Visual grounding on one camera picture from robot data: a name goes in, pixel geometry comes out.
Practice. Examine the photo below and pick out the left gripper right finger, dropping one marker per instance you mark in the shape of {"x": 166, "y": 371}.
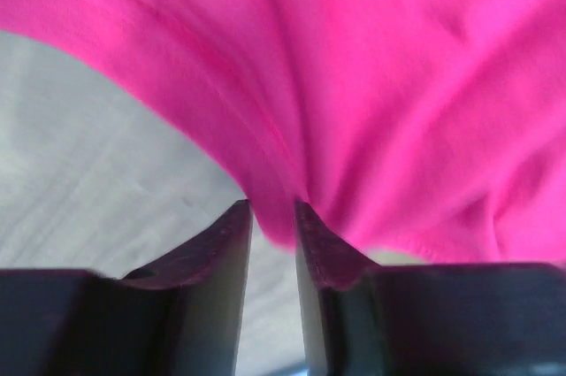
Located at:
{"x": 362, "y": 318}

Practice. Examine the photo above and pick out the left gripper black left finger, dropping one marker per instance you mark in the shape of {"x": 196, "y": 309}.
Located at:
{"x": 177, "y": 315}

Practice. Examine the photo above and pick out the pink t shirt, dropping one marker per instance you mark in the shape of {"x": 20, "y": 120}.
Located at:
{"x": 432, "y": 127}

